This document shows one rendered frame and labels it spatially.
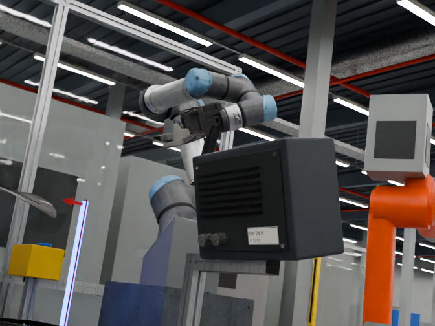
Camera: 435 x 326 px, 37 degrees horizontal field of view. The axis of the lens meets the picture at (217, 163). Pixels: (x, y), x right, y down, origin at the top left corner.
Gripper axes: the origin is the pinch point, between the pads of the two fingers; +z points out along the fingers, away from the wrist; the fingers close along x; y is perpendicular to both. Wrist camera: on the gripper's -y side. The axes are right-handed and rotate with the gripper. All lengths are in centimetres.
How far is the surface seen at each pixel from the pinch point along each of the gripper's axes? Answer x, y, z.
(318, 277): -420, -266, -191
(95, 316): -55, -68, 30
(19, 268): -8, -26, 46
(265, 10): -774, 4, -313
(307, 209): 86, 1, -8
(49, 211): 23.9, -4.2, 31.9
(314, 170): 83, 6, -12
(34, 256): -3.8, -22.6, 40.5
